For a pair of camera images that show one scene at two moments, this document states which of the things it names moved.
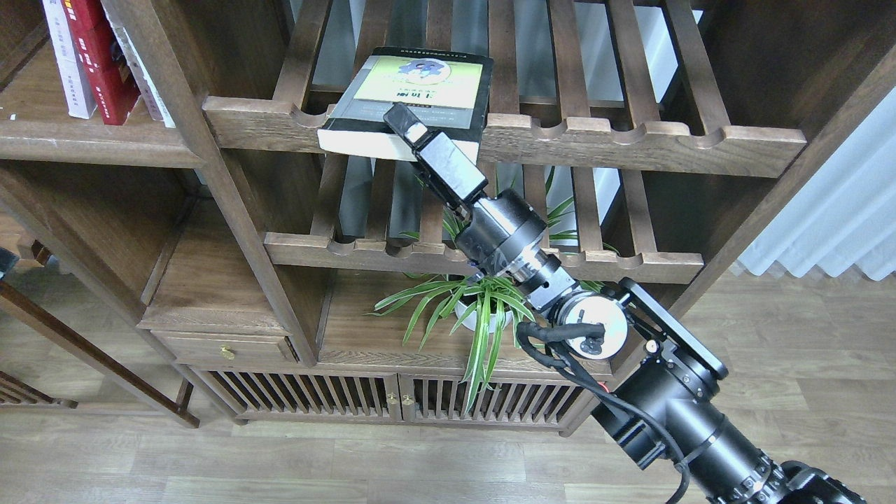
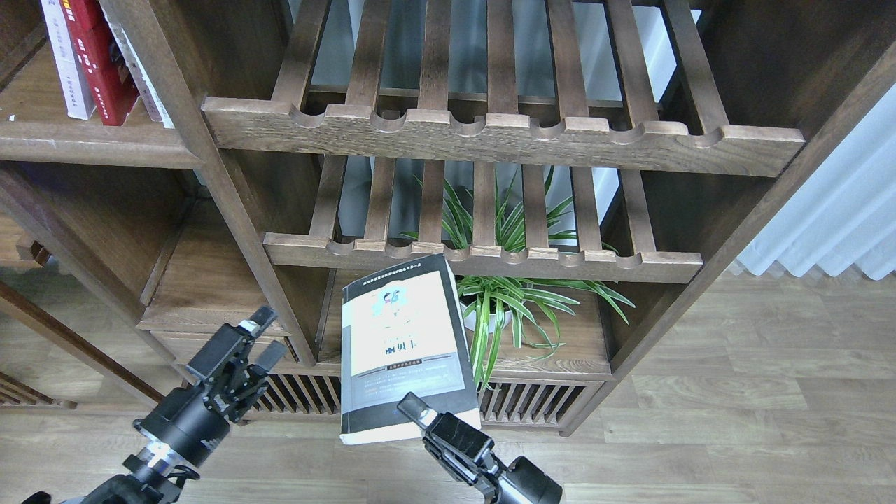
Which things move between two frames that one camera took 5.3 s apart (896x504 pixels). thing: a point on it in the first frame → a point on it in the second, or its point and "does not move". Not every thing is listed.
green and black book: [449, 92] → [404, 331]
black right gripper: [501, 231] → [467, 453]
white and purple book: [75, 82] does not move
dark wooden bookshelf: [168, 152] does not move
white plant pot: [471, 323] does not move
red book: [90, 27] does not move
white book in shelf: [148, 87] does not move
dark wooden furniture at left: [14, 391] does not move
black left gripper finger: [8, 258] → [183, 427]
